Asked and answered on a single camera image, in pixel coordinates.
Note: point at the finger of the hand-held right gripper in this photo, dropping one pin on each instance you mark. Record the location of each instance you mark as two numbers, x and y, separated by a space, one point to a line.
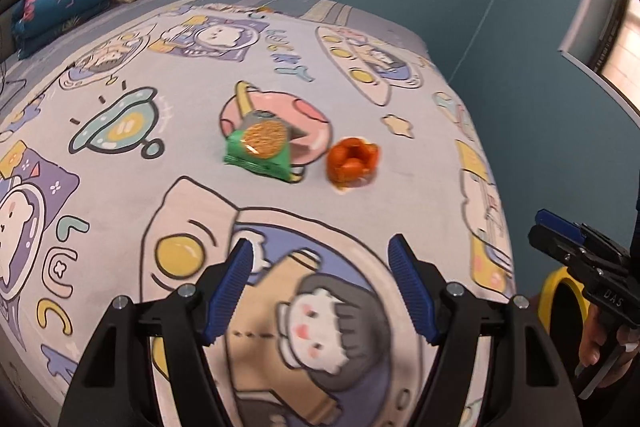
557 223
552 247

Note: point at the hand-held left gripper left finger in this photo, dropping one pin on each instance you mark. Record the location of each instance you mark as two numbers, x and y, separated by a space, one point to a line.
230 287

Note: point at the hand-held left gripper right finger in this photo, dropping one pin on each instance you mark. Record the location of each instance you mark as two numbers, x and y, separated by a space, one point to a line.
412 292

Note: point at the yellow rimmed black trash bin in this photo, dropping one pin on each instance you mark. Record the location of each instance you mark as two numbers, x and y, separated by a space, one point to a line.
549 294

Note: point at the orange peel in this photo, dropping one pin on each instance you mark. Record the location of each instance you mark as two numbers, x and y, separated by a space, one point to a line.
350 162

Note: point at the green snack packet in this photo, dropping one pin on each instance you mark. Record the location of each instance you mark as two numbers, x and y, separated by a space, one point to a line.
260 142

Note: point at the person's right hand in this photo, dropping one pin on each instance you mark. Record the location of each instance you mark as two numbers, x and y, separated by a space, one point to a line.
592 337

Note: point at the cartoon printed blanket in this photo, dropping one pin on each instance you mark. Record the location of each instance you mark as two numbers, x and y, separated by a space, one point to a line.
150 167

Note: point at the window with brown frame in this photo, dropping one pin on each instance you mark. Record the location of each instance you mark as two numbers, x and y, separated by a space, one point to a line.
620 57

